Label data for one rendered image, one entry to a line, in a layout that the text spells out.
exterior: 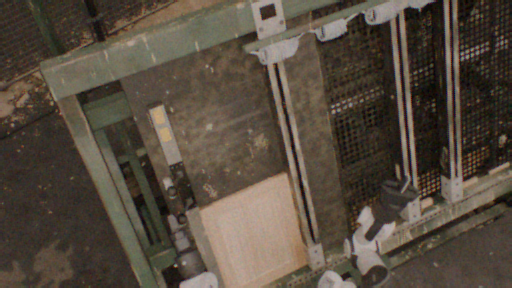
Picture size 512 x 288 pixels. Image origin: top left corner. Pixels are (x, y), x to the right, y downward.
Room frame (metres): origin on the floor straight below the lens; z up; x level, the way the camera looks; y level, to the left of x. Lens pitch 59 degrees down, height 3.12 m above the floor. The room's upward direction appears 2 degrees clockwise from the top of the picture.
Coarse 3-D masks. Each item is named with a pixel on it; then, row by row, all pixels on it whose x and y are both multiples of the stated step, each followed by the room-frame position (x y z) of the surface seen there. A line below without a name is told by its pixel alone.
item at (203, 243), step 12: (156, 108) 0.96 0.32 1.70; (168, 120) 0.95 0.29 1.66; (156, 132) 0.92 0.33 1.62; (168, 144) 0.90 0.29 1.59; (168, 156) 0.87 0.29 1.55; (180, 156) 0.88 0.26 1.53; (192, 216) 0.75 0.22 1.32; (192, 228) 0.72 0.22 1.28; (204, 228) 0.72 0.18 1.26; (204, 240) 0.69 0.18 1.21; (204, 252) 0.66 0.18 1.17; (216, 264) 0.64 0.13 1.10; (216, 276) 0.60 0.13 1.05
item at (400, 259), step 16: (368, 64) 2.45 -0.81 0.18; (336, 80) 2.35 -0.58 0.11; (464, 80) 1.92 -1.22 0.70; (336, 128) 1.55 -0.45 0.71; (112, 160) 1.26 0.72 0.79; (128, 160) 1.59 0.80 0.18; (144, 160) 1.63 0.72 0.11; (496, 160) 1.43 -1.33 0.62; (112, 176) 1.17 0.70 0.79; (128, 192) 1.08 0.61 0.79; (352, 192) 1.37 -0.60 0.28; (368, 192) 1.11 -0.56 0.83; (128, 208) 1.00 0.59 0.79; (160, 208) 1.04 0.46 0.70; (496, 208) 1.35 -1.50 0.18; (144, 224) 0.96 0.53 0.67; (464, 224) 1.23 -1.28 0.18; (480, 224) 1.25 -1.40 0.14; (144, 240) 0.84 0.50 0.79; (432, 240) 1.12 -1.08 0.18; (448, 240) 1.14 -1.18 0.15; (400, 256) 1.02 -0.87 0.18; (416, 256) 1.03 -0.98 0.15; (160, 272) 0.69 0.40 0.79
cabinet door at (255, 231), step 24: (240, 192) 0.86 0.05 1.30; (264, 192) 0.88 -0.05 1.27; (288, 192) 0.90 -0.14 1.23; (216, 216) 0.77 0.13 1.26; (240, 216) 0.80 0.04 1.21; (264, 216) 0.82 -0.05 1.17; (288, 216) 0.84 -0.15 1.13; (216, 240) 0.71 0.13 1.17; (240, 240) 0.73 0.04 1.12; (264, 240) 0.75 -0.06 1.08; (288, 240) 0.77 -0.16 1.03; (240, 264) 0.66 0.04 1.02; (264, 264) 0.68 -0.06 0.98; (288, 264) 0.70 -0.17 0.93
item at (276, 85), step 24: (264, 0) 1.22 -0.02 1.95; (264, 24) 1.18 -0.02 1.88; (288, 48) 1.07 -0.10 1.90; (264, 72) 1.15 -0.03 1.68; (288, 96) 1.09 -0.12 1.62; (288, 120) 1.05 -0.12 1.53; (288, 144) 0.99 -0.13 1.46; (288, 168) 0.94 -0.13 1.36; (312, 216) 0.83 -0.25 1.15; (312, 240) 0.78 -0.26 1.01; (312, 264) 0.70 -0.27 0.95
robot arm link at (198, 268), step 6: (198, 264) 0.54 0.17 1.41; (204, 264) 0.55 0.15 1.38; (180, 270) 0.52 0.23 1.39; (186, 270) 0.52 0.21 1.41; (192, 270) 0.52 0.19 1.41; (198, 270) 0.52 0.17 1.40; (204, 270) 0.54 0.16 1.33; (186, 276) 0.50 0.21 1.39; (192, 276) 0.50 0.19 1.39; (198, 276) 0.50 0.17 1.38; (186, 282) 0.49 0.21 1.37; (192, 282) 0.49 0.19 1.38; (198, 282) 0.48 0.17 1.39
